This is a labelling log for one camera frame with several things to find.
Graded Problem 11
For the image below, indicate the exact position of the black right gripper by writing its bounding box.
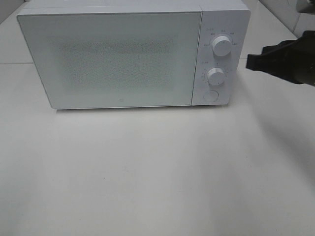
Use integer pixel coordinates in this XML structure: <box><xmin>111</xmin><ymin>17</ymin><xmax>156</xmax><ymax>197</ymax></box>
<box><xmin>246</xmin><ymin>30</ymin><xmax>315</xmax><ymax>86</ymax></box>

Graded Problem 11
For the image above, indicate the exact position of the white microwave knob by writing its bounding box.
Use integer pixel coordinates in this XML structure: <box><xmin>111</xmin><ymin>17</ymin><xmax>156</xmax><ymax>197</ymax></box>
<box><xmin>206</xmin><ymin>67</ymin><xmax>225</xmax><ymax>86</ymax></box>
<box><xmin>212</xmin><ymin>35</ymin><xmax>232</xmax><ymax>57</ymax></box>

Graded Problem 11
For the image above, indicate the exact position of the round white door button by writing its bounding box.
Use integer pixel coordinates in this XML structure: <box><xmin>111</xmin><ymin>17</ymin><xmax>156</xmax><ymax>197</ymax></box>
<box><xmin>203</xmin><ymin>90</ymin><xmax>219</xmax><ymax>103</ymax></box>

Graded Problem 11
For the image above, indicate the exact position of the white microwave door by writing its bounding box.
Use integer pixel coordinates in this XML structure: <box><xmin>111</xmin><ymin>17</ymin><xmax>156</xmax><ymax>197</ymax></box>
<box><xmin>18</xmin><ymin>12</ymin><xmax>201</xmax><ymax>109</ymax></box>

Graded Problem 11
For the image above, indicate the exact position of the white microwave oven body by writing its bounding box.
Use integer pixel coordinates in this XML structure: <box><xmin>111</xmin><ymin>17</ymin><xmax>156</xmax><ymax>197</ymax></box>
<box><xmin>17</xmin><ymin>0</ymin><xmax>251</xmax><ymax>108</ymax></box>

